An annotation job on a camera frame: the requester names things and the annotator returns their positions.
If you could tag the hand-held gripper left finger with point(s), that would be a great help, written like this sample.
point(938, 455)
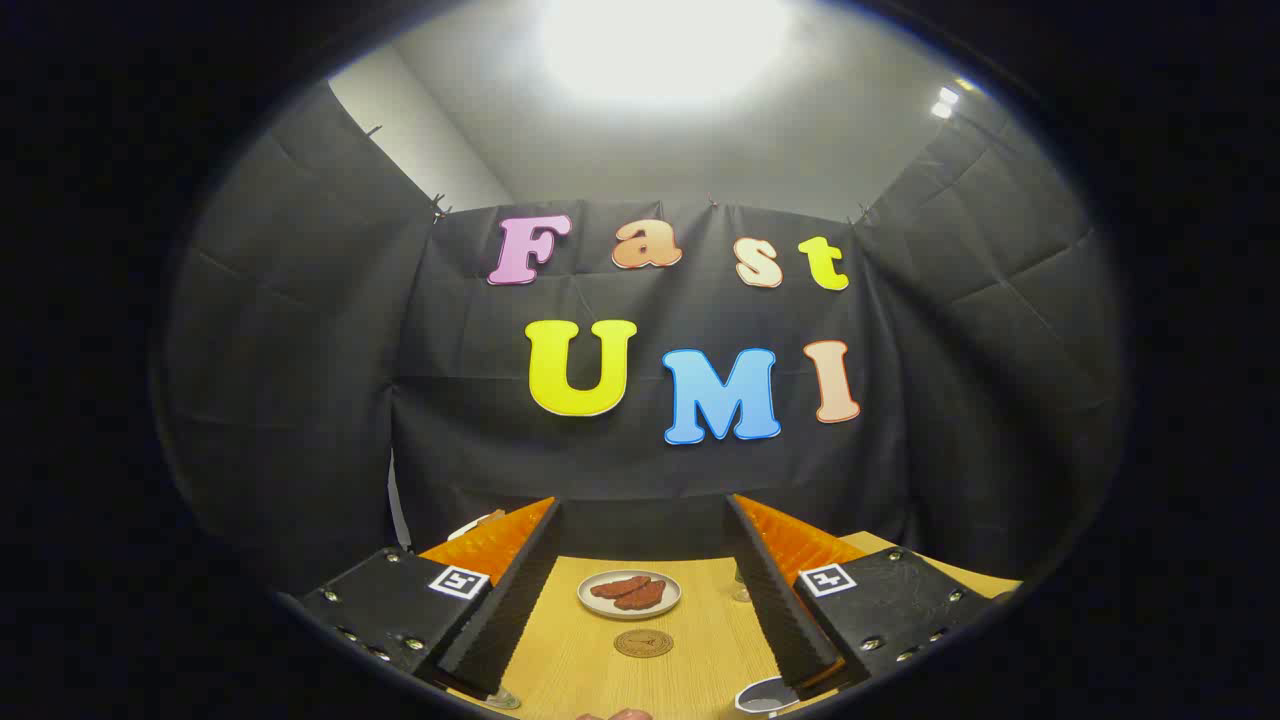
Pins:
point(500, 620)

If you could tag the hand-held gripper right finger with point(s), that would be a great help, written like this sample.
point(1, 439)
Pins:
point(785, 620)

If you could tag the round cork coaster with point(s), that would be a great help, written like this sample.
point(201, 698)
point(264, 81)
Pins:
point(643, 643)

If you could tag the clear plastic water bottle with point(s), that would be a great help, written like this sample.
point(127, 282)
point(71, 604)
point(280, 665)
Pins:
point(741, 592)

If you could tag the wooden table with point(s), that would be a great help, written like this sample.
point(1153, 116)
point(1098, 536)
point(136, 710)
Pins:
point(580, 660)

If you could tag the white toaster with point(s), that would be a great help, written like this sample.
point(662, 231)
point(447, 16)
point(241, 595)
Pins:
point(470, 527)

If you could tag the white round plate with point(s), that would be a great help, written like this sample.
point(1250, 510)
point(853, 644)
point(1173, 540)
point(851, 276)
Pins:
point(600, 608)

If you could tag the red meat slice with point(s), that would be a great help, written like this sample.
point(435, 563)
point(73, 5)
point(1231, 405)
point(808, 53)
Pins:
point(615, 587)
point(645, 597)

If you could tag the small ceiling spot light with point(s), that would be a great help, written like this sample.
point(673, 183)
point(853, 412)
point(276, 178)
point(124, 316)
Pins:
point(944, 102)

